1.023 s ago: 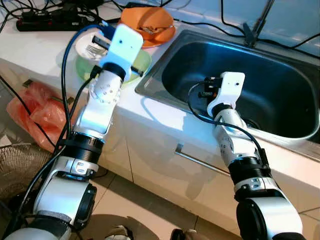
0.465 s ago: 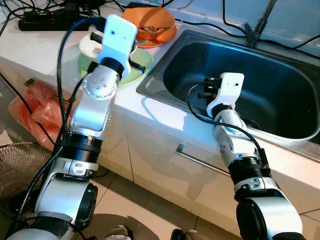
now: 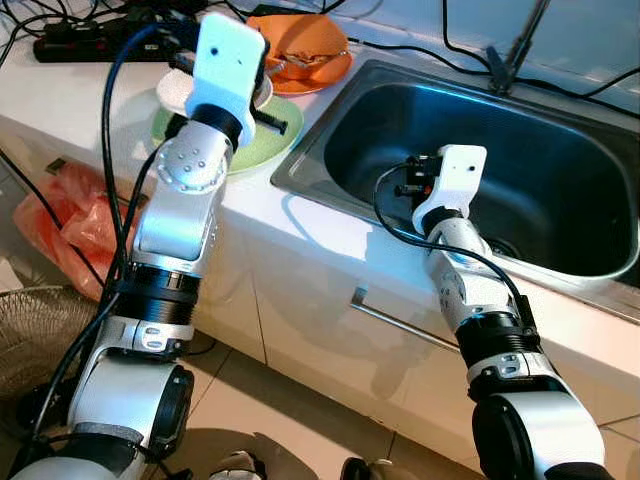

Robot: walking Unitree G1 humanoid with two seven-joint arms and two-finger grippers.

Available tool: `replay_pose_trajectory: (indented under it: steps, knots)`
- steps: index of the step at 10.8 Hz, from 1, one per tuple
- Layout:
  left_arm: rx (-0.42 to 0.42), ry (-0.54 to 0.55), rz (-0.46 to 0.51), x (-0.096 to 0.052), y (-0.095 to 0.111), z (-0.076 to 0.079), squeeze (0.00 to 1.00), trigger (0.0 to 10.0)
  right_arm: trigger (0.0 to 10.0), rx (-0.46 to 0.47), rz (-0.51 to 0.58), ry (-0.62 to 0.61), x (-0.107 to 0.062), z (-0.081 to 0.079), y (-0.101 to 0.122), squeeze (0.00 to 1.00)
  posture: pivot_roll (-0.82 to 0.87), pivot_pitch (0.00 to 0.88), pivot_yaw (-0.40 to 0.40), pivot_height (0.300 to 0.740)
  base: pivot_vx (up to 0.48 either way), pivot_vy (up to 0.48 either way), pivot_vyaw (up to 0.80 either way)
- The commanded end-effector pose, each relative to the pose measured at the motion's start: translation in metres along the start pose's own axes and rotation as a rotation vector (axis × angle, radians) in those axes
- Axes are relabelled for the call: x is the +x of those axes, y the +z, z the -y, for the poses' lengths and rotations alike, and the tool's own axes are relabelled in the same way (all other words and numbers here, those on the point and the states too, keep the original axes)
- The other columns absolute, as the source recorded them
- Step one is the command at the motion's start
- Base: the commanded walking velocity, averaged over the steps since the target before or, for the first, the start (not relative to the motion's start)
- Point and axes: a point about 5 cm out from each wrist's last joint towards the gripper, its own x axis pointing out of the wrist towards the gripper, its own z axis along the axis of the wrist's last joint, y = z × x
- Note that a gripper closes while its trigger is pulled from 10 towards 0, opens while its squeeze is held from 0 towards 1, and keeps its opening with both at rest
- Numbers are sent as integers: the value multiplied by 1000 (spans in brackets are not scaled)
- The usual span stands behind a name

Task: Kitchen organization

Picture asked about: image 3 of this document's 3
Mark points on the light green plate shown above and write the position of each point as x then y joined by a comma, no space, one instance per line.
265,145

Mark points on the white ribbed bowl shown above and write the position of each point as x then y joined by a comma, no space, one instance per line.
172,92

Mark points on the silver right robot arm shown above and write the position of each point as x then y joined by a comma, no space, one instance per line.
480,290

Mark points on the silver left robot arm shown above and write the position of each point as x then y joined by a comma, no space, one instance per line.
175,220

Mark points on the white kitchen cabinet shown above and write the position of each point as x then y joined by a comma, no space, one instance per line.
300,300

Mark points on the metal spoon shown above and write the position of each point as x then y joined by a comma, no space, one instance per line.
315,58

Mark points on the orange bowl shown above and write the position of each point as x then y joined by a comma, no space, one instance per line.
300,35

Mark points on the round sink drain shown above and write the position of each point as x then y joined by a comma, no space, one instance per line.
503,247

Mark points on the stainless steel sink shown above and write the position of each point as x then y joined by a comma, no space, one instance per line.
560,180

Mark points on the dark metal faucet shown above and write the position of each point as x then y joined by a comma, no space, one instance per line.
510,65

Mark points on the black power strip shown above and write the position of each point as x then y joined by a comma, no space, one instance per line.
80,45

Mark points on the orange plastic bag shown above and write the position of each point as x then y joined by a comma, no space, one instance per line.
70,225

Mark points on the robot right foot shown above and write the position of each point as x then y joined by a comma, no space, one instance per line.
368,470

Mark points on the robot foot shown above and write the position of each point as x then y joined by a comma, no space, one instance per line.
368,470
235,467

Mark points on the black floor fan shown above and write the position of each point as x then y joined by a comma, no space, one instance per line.
30,330

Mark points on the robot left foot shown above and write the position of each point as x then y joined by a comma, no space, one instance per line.
235,467

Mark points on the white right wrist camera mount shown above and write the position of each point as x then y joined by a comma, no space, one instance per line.
460,175

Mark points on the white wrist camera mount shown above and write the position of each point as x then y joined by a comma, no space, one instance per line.
460,175
225,60

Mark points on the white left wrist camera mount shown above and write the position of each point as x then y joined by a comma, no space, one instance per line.
225,60

